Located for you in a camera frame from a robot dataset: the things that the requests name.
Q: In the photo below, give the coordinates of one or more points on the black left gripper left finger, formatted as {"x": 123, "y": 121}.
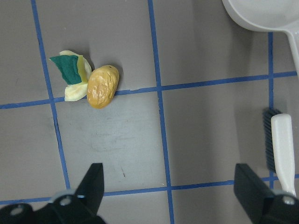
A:
{"x": 85, "y": 200}

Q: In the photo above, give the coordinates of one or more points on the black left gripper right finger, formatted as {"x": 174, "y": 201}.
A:
{"x": 262, "y": 204}

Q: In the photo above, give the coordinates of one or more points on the white hand brush black bristles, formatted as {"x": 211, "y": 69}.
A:
{"x": 279, "y": 147}

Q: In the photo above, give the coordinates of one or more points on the pale toy croissant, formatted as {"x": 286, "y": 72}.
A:
{"x": 75, "y": 92}

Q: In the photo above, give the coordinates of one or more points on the brown toy potato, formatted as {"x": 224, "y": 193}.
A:
{"x": 102, "y": 85}

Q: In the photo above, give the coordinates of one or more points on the green yellow sponge piece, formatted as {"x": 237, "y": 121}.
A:
{"x": 72, "y": 68}

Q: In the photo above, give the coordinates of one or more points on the white plastic dustpan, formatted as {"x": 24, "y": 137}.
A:
{"x": 268, "y": 16}

